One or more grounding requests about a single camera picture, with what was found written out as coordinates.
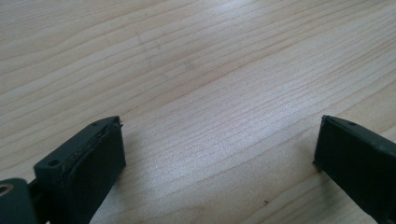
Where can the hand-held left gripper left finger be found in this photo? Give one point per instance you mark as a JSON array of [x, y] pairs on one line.
[[84, 168]]

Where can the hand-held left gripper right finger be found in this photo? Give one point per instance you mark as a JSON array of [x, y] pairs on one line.
[[358, 157]]

